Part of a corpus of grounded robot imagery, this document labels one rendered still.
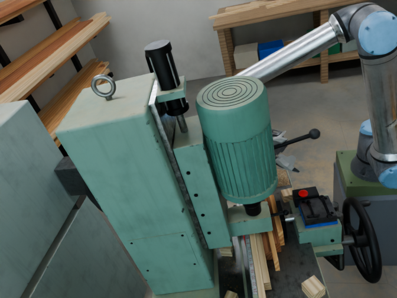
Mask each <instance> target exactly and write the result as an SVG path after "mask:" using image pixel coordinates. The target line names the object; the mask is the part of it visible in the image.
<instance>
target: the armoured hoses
mask: <svg viewBox="0 0 397 298"><path fill-rule="evenodd" d="M332 205H333V207H334V210H335V211H336V214H337V219H339V220H340V223H341V225H342V230H341V242H342V241H343V240H344V235H343V234H344V232H343V213H342V212H341V211H339V204H338V203H337V202H332ZM324 258H325V259H326V260H327V261H328V262H329V263H331V264H332V265H333V266H334V267H335V268H336V269H338V270H340V271H343V270H344V247H343V254H339V255H330V256H325V257H324ZM335 259H336V260H337V261H336V260H335Z"/></svg>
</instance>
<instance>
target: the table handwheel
mask: <svg viewBox="0 0 397 298"><path fill-rule="evenodd" d="M351 205H352V206H353V208H354V209H355V211H356V212H357V214H358V216H359V228H358V230H355V229H354V228H353V227H352V225H351V220H350V207H351ZM342 213H343V226H344V232H345V235H344V240H343V241H342V242H341V244H342V246H349V250H350V252H351V255H352V257H353V260H354V263H355V265H356V267H357V269H358V270H359V272H360V274H361V275H362V276H363V278H364V279H365V280H366V281H368V282H370V283H377V282H378V281H379V280H380V278H381V275H382V257H381V253H380V248H379V243H378V239H377V236H376V233H375V230H374V227H373V225H372V222H371V220H370V218H369V215H368V214H367V212H366V210H365V208H364V207H363V205H362V204H361V203H360V202H359V201H358V200H357V199H356V198H354V197H347V198H346V199H345V200H344V202H343V207H342ZM368 246H369V248H370V254H371V259H372V267H371V265H370V262H369V258H368V255H367V251H366V247H368ZM358 248H360V250H361V252H362V256H363V259H364V262H365V265H364V263H363V261H362V259H361V256H360V254H359V251H358Z"/></svg>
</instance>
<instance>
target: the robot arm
mask: <svg viewBox="0 0 397 298"><path fill-rule="evenodd" d="M352 40H356V44H357V50H358V54H359V57H360V62H361V67H362V73H363V80H364V85H365V92H366V99H367V105H368V110H369V116H370V119H368V120H366V121H364V122H363V123H362V124H361V127H360V129H359V140H358V145H357V153H356V155H355V157H354V158H353V159H352V162H351V165H350V169H351V171H352V173H353V174H354V175H355V176H356V177H358V178H360V179H362V180H365V181H368V182H381V184H382V185H383V186H385V187H387V188H389V189H397V17H396V16H395V15H394V14H393V13H391V12H388V11H387V10H385V9H383V8H382V7H381V6H380V5H378V4H375V3H371V2H364V3H359V4H354V5H351V6H348V7H345V8H343V9H340V10H338V11H337V12H335V13H333V14H331V16H330V19H329V21H328V22H326V23H325V24H323V25H321V26H319V27H317V28H316V29H314V30H312V31H310V32H309V33H307V34H306V35H304V36H302V37H300V38H299V39H297V40H295V41H293V42H291V43H290V44H288V45H287V46H285V47H283V48H281V49H279V50H278V51H276V52H274V53H272V54H271V55H269V56H268V57H266V58H264V59H262V60H261V61H259V62H257V63H255V64H253V65H252V66H250V67H248V68H247V69H245V70H243V71H241V72H240V73H238V74H236V75H234V76H250V77H254V78H257V79H259V80H260V81H261V82H262V83H263V84H264V83H265V82H267V81H269V80H271V79H273V78H275V77H277V76H278V75H280V74H282V73H283V72H286V71H287V70H289V69H291V68H293V67H295V66H297V65H298V64H300V63H302V62H304V61H306V60H308V59H310V58H311V57H313V56H315V55H317V54H318V53H320V52H322V51H324V50H326V49H328V48H330V47H331V46H333V45H335V44H337V43H344V44H346V43H348V42H349V41H352ZM273 131H278V130H275V129H272V137H273V142H274V145H276V144H283V143H284V142H285V141H287V140H288V139H287V138H284V134H285V132H286V131H283V132H282V131H278V133H277V132H273ZM286 147H287V145H286V146H284V147H281V148H277V149H275V150H274V152H275V161H276V165H277V166H279V167H281V168H283V169H286V170H289V171H293V172H296V173H299V172H300V171H299V170H297V169H296V168H295V167H293V165H294V163H295V161H296V157H295V156H288V157H286V156H284V155H283V154H280V155H278V154H279V153H282V152H283V151H284V150H285V148H286ZM276 155H278V157H277V156H276Z"/></svg>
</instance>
